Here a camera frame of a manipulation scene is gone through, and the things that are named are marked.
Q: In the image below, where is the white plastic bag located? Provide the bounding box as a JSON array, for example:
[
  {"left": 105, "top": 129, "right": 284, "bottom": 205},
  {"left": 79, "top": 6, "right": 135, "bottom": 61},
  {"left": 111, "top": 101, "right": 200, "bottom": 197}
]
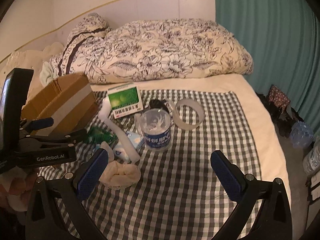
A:
[{"left": 302, "top": 140, "right": 320, "bottom": 175}]

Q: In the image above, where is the light green towel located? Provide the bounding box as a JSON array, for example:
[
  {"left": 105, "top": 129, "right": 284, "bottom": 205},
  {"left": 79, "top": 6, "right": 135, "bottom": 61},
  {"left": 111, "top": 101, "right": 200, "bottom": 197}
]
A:
[{"left": 40, "top": 61, "right": 60, "bottom": 85}]

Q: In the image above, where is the green and white medicine box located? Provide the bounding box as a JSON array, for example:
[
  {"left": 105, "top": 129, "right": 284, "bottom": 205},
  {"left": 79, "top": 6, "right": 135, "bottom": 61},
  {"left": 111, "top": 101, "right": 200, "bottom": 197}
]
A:
[{"left": 107, "top": 82, "right": 144, "bottom": 119}]

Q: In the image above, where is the clear plastic jar blue label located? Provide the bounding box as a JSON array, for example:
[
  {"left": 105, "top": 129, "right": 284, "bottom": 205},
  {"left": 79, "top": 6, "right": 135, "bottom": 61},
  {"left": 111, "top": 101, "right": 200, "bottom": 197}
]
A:
[{"left": 139, "top": 109, "right": 172, "bottom": 152}]

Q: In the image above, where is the brown cardboard box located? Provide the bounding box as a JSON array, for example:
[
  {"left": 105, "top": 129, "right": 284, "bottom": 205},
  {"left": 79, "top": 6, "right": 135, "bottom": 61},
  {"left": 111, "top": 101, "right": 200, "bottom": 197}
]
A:
[{"left": 21, "top": 72, "right": 99, "bottom": 137}]

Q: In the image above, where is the clear tape roll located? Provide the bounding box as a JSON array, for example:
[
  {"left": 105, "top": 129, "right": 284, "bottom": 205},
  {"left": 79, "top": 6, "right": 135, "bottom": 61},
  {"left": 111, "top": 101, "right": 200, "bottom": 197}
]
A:
[{"left": 172, "top": 99, "right": 204, "bottom": 130}]

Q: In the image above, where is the black plastic bag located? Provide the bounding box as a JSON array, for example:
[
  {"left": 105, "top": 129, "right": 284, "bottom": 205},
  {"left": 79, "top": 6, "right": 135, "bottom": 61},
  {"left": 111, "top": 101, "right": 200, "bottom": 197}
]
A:
[{"left": 149, "top": 99, "right": 170, "bottom": 112}]

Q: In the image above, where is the green wrapper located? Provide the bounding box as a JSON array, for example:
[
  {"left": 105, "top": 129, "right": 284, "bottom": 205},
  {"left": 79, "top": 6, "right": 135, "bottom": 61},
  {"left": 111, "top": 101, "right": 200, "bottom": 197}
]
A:
[{"left": 86, "top": 126, "right": 118, "bottom": 144}]

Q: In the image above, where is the cream beaded cushion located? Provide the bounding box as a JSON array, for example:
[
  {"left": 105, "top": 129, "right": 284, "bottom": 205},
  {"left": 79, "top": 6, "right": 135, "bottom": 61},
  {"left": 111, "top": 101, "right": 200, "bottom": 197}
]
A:
[{"left": 0, "top": 42, "right": 67, "bottom": 98}]

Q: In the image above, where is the person's left hand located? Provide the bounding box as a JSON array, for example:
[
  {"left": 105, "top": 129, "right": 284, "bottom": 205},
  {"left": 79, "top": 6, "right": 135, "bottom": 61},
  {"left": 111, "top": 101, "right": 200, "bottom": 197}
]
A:
[{"left": 0, "top": 174, "right": 38, "bottom": 197}]

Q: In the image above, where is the dark cloth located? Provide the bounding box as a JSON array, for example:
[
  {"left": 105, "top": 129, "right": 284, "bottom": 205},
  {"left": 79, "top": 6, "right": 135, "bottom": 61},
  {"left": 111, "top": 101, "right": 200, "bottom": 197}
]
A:
[{"left": 256, "top": 94, "right": 304, "bottom": 138}]

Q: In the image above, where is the patterned gift bag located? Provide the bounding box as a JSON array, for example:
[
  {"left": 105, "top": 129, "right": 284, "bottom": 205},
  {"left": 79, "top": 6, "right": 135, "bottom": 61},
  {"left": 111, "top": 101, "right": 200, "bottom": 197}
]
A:
[{"left": 267, "top": 84, "right": 292, "bottom": 110}]

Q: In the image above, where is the floral print duvet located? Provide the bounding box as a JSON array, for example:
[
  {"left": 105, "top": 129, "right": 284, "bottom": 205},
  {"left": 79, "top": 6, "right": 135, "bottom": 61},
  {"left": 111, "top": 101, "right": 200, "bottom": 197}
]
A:
[{"left": 49, "top": 13, "right": 254, "bottom": 84}]

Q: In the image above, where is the white packet with blue logo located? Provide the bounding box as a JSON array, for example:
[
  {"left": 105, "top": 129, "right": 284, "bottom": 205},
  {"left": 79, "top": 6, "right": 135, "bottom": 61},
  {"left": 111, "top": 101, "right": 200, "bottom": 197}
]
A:
[{"left": 112, "top": 144, "right": 133, "bottom": 164}]

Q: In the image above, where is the long white tube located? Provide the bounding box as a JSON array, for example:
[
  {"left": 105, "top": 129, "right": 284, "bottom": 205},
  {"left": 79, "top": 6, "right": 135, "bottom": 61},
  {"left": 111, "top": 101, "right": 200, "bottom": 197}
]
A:
[{"left": 109, "top": 119, "right": 141, "bottom": 162}]

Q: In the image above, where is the grey checkered cloth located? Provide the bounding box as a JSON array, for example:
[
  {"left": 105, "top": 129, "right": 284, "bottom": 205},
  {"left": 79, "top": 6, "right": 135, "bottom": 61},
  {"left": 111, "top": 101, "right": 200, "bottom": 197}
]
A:
[{"left": 37, "top": 90, "right": 263, "bottom": 240}]

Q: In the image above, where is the white headboard with gold trim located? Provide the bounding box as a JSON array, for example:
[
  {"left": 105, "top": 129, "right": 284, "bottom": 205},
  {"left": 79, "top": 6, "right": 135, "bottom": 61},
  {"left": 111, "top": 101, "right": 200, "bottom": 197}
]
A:
[{"left": 0, "top": 0, "right": 217, "bottom": 65}]

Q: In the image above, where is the clear plastic bag on floor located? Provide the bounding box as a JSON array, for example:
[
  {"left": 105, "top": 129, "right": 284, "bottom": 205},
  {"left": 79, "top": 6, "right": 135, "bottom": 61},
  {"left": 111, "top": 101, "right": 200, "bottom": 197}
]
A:
[{"left": 290, "top": 121, "right": 315, "bottom": 149}]

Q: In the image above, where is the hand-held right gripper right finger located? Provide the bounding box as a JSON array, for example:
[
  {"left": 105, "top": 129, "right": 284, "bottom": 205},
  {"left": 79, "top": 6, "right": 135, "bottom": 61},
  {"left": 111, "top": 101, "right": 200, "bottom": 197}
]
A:
[{"left": 210, "top": 150, "right": 293, "bottom": 240}]

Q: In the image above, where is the teal curtain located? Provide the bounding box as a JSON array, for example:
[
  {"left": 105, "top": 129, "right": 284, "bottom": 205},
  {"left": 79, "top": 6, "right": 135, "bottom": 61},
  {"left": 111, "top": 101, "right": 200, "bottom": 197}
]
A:
[{"left": 214, "top": 0, "right": 320, "bottom": 120}]

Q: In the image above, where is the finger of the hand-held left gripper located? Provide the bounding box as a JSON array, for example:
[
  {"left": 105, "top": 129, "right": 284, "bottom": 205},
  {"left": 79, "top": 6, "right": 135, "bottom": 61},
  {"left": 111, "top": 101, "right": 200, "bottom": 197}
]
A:
[
  {"left": 22, "top": 129, "right": 88, "bottom": 150},
  {"left": 20, "top": 117, "right": 54, "bottom": 135}
]

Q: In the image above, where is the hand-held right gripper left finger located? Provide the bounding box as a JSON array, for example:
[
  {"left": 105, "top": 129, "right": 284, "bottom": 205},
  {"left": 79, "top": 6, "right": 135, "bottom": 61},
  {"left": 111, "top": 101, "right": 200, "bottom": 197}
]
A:
[{"left": 25, "top": 148, "right": 110, "bottom": 240}]

